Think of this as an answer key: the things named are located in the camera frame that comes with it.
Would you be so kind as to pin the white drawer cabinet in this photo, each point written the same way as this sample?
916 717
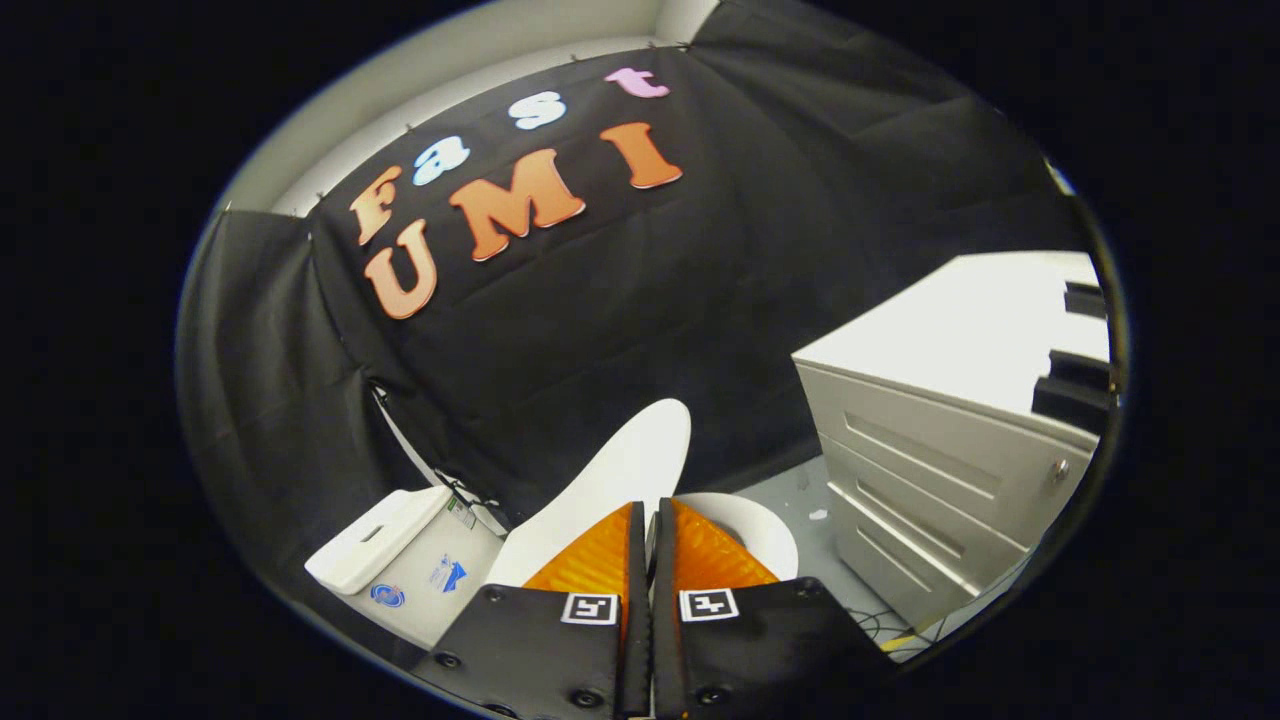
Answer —
950 340

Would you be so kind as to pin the white pipe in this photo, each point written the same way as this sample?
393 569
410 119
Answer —
405 435

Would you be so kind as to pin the black block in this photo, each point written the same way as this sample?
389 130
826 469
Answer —
1075 390
1085 300

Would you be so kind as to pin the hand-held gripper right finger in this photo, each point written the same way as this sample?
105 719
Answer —
662 650

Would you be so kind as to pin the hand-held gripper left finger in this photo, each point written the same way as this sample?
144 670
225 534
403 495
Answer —
636 650

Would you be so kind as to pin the black backdrop cloth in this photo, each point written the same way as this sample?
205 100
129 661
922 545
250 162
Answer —
650 300

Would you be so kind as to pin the white toilet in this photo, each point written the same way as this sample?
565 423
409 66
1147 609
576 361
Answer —
420 590

